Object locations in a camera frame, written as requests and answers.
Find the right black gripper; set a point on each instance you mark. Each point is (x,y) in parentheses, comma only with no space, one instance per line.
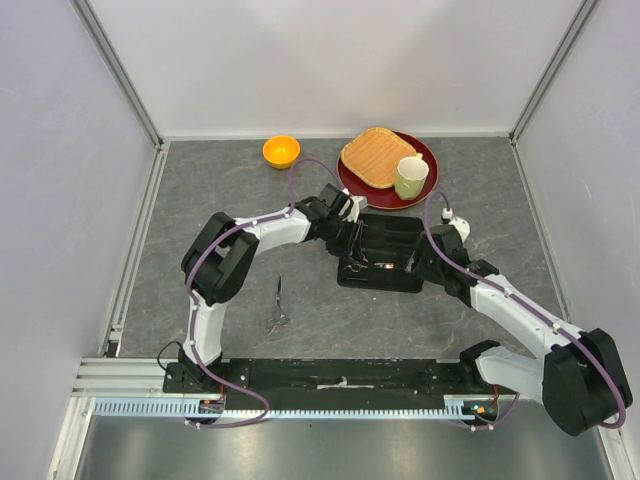
(417,262)

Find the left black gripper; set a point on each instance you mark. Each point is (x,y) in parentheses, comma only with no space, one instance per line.
(351,249)

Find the silver scissors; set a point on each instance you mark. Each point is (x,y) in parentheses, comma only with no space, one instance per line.
(361,267)
(278,317)

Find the black zip tool case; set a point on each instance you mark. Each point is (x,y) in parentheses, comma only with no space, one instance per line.
(386,238)

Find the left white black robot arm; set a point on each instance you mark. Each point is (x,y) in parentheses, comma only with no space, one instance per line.
(218,261)

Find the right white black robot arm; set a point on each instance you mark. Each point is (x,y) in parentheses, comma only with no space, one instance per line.
(576,375)

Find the red round tray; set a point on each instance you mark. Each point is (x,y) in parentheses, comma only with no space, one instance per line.
(386,199)

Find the woven bamboo basket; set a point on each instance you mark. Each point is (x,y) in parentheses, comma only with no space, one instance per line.
(373,156)

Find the pale green cup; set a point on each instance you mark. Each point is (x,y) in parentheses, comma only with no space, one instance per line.
(411,175)

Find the orange bowl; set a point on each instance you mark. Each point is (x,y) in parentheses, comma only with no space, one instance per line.
(281,152)

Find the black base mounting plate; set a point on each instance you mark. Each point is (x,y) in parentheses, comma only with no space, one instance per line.
(340,382)

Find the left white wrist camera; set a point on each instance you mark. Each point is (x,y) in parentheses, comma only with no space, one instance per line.
(353,207)

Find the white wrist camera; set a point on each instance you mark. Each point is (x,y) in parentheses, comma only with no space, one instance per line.
(353,207)
(448,217)

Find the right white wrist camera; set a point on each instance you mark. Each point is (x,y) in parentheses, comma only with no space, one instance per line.
(448,217)

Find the light blue cable duct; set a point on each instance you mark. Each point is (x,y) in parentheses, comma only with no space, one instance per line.
(195,409)

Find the right aluminium corner post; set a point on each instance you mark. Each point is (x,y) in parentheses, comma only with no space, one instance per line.
(553,67)

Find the aluminium corner post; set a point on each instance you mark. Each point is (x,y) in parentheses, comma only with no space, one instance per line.
(100,38)
(553,67)

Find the aluminium front frame rail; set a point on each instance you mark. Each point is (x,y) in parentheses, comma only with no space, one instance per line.
(140,377)

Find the left aluminium corner post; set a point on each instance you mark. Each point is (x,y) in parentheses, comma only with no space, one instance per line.
(100,38)

